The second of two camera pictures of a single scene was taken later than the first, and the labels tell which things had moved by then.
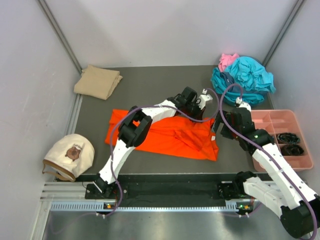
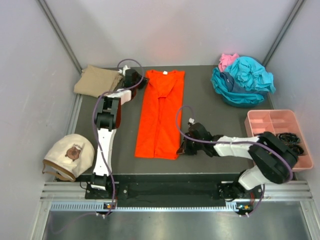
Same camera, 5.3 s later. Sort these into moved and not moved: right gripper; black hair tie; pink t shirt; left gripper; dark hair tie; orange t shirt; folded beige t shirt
Moved: left gripper; right gripper; orange t shirt
Not moved: black hair tie; folded beige t shirt; dark hair tie; pink t shirt
